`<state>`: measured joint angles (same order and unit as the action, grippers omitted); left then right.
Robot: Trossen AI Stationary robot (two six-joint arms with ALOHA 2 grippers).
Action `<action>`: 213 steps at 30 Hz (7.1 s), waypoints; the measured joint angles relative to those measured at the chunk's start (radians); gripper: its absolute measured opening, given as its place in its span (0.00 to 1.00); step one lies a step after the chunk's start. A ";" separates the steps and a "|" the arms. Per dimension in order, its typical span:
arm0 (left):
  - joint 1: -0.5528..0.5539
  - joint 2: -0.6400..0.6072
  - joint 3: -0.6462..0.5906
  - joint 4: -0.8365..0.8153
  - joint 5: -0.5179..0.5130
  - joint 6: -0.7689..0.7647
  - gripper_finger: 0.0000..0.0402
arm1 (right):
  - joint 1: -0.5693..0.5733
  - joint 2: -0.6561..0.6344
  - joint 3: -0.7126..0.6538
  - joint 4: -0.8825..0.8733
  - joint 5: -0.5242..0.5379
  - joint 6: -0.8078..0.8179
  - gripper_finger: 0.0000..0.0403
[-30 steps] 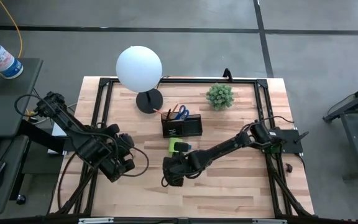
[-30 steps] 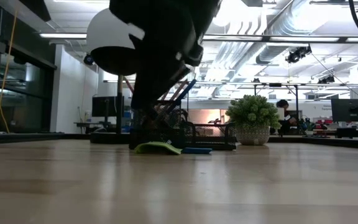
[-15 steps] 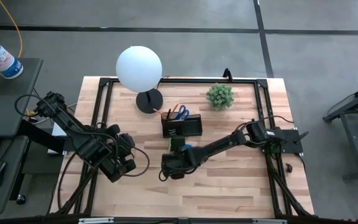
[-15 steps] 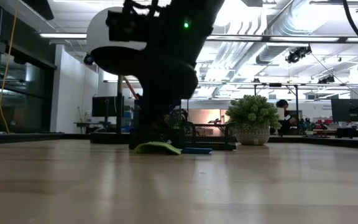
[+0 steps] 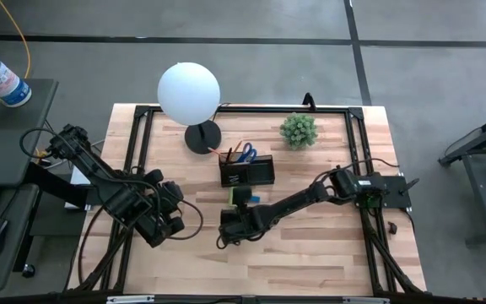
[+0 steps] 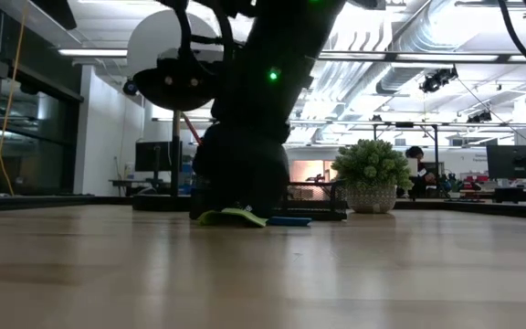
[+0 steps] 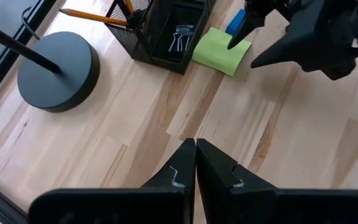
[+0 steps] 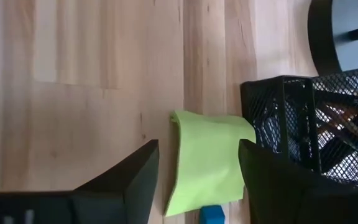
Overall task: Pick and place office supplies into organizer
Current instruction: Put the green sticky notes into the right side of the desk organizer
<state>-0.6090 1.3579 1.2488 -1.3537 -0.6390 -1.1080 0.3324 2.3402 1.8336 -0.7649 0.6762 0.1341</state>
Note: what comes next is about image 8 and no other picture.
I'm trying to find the small blue eraser block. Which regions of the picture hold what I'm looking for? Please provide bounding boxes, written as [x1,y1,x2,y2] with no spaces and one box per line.
[199,204,226,224]

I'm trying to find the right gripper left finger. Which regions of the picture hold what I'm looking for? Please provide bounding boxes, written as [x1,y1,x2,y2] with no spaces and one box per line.
[0,139,160,224]

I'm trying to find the black mesh desk organizer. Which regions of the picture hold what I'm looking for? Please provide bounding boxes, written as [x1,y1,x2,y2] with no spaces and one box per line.
[240,65,358,190]

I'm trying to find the orange pencil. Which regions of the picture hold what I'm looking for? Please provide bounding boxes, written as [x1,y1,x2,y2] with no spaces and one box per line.
[317,102,358,147]

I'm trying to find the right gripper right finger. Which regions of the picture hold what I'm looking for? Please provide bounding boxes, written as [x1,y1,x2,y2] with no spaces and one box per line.
[237,138,358,224]

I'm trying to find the green sticky note pad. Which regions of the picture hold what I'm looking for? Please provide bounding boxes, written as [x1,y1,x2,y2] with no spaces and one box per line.
[163,109,257,218]

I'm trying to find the white globe table lamp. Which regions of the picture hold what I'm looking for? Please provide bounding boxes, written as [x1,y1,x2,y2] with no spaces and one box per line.
[306,0,358,77]

